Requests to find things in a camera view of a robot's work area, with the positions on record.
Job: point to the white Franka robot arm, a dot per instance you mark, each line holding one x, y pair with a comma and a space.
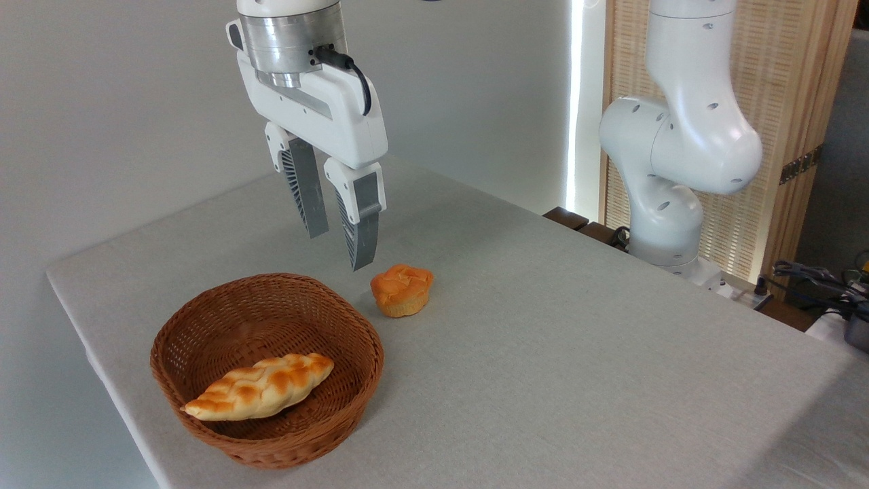
686, 136

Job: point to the grey tablecloth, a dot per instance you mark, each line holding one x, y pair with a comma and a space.
543, 373

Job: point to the round orange muffin bread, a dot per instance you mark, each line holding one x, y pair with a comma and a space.
402, 292

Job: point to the dark brown wooden block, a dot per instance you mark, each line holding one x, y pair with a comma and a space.
567, 217
601, 234

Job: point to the long braided bread loaf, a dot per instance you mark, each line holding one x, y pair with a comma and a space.
258, 390

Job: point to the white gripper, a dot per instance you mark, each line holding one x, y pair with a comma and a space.
326, 115

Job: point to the dark metal screen hinge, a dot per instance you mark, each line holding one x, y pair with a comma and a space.
801, 165

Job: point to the grey metal container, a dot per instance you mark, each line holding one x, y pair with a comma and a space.
859, 334

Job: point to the brown wicker basket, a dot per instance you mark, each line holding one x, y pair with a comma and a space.
271, 305

